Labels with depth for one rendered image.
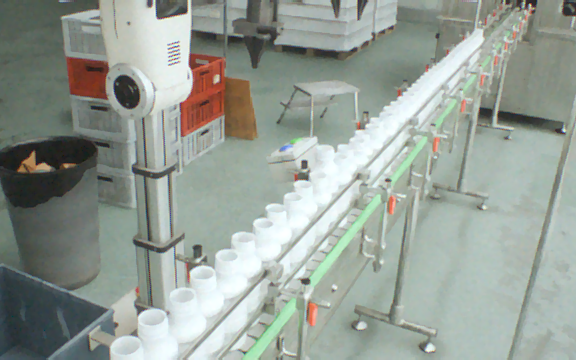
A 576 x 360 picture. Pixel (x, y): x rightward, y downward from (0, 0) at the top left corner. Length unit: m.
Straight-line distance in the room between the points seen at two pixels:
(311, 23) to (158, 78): 6.10
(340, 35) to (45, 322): 6.52
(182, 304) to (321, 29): 6.92
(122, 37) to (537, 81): 4.42
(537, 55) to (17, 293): 4.81
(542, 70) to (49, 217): 4.25
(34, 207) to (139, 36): 1.30
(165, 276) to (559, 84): 4.30
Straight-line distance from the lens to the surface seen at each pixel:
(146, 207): 1.81
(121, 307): 2.32
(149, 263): 1.90
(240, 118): 4.58
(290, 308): 1.05
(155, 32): 1.56
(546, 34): 5.42
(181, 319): 0.80
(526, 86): 5.56
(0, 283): 1.37
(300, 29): 7.69
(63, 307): 1.26
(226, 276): 0.88
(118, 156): 3.49
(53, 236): 2.73
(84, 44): 3.40
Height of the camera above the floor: 1.63
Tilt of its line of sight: 25 degrees down
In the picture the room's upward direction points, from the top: 3 degrees clockwise
